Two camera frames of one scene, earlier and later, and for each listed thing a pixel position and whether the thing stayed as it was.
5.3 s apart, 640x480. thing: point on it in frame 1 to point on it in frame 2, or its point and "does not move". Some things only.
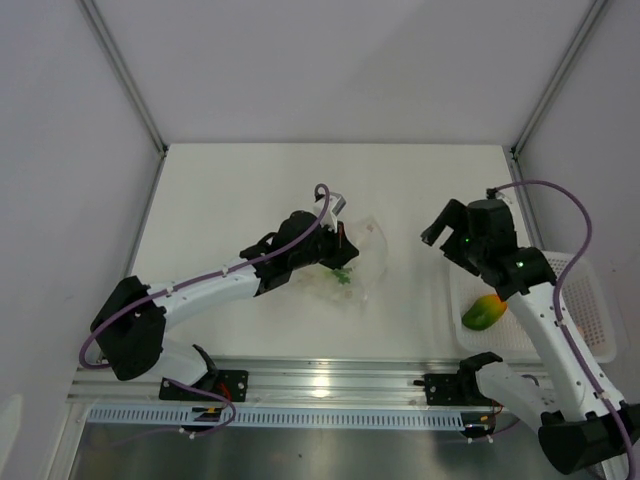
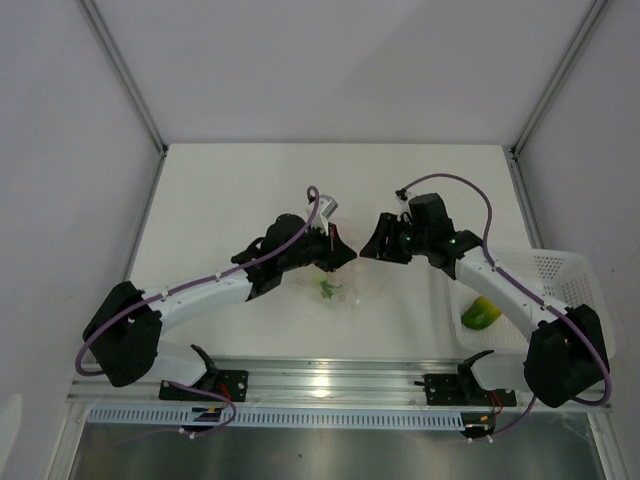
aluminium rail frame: (297, 382) does not move
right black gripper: (454, 216) to (376, 249)
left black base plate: (233, 384) does not move
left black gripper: (341, 249) does not move
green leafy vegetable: (342, 275) to (327, 289)
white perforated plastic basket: (585, 300) does not move
